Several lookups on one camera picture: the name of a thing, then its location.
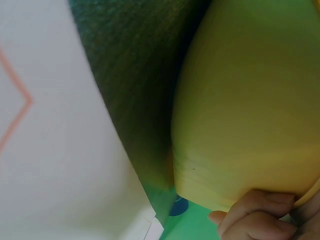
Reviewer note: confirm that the person's right hand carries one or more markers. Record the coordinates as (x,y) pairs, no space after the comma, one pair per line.
(260,222)

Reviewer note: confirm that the person's right fingers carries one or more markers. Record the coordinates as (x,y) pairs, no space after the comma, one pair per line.
(255,215)

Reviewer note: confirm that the yellow plastic bowl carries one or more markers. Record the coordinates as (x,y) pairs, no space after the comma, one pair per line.
(245,100)

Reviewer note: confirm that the dark blue round object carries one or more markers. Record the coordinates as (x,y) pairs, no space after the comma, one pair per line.
(179,207)

